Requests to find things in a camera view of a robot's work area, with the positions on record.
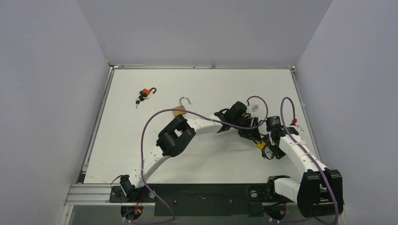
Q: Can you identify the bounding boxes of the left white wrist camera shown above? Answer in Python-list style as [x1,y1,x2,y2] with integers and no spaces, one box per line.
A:
[246,105,259,114]

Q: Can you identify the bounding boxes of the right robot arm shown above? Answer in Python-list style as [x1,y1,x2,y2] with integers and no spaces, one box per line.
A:
[264,116,344,218]

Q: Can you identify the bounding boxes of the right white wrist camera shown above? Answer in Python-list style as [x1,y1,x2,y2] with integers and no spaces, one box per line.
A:
[290,118,304,134]

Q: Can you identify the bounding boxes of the yellow padlock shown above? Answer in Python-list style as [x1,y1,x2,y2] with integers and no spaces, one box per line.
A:
[256,142,267,150]

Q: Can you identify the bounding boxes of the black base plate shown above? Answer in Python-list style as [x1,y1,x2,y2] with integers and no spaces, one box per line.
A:
[109,183,289,217]

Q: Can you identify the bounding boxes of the black-headed keys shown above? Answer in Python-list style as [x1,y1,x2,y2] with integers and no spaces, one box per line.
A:
[136,97,149,109]

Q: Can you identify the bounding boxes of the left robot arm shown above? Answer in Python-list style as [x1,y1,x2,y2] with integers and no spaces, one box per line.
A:
[120,101,261,202]

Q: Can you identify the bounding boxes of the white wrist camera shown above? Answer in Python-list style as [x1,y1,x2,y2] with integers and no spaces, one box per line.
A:
[246,105,259,114]
[290,118,304,134]

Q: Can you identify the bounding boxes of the large brass padlock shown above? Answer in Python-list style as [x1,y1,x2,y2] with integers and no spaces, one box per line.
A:
[172,96,191,117]

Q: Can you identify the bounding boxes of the orange padlock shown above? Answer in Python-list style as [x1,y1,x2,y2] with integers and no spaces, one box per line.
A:
[138,87,157,101]

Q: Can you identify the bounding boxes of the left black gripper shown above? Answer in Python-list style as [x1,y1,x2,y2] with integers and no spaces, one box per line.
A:
[232,116,261,142]

